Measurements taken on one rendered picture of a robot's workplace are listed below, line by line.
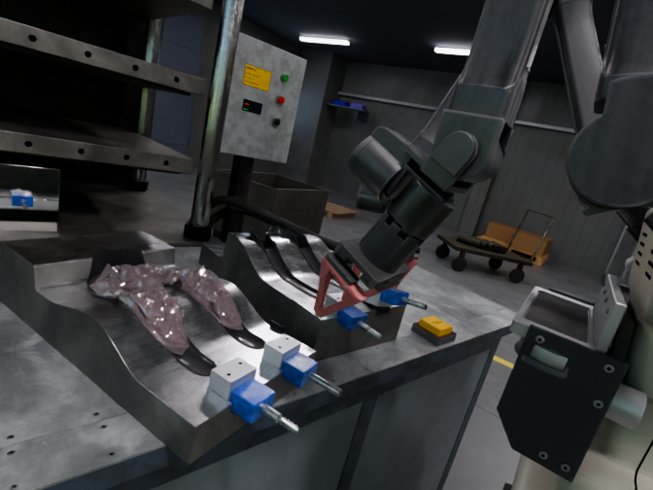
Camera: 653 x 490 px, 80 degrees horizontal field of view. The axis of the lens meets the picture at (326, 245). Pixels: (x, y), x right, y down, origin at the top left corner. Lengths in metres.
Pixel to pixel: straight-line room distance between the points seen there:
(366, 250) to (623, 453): 0.40
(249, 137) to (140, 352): 1.07
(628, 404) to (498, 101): 0.36
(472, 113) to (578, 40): 0.51
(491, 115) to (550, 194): 8.43
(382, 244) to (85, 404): 0.44
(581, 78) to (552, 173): 7.99
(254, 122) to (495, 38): 1.18
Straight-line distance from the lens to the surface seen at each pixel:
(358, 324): 0.74
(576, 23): 0.92
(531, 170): 8.89
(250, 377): 0.56
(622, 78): 0.39
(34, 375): 0.69
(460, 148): 0.40
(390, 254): 0.45
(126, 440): 0.58
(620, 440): 0.65
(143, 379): 0.58
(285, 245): 0.98
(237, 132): 1.50
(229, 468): 0.77
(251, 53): 1.52
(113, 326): 0.62
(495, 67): 0.43
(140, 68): 1.31
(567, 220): 8.82
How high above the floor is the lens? 1.20
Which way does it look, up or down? 15 degrees down
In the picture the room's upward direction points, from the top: 14 degrees clockwise
